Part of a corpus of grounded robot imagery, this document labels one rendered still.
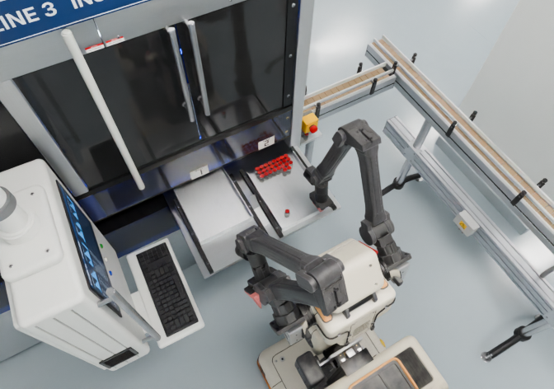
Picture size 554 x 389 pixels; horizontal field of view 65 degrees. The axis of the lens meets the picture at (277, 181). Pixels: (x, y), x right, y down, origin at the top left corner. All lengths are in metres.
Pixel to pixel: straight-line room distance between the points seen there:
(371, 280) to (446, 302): 1.57
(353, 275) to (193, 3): 0.94
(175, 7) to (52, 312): 0.88
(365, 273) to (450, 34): 3.36
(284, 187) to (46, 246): 1.13
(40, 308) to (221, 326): 1.61
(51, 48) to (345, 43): 3.13
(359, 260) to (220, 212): 0.83
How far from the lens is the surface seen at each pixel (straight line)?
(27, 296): 1.30
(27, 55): 1.33
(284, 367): 2.39
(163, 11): 1.35
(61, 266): 1.29
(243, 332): 2.71
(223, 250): 1.92
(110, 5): 1.28
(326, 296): 1.12
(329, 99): 2.31
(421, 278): 2.96
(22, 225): 1.29
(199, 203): 2.03
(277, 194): 2.03
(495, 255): 2.64
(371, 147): 1.39
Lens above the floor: 2.65
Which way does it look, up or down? 59 degrees down
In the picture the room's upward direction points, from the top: 2 degrees clockwise
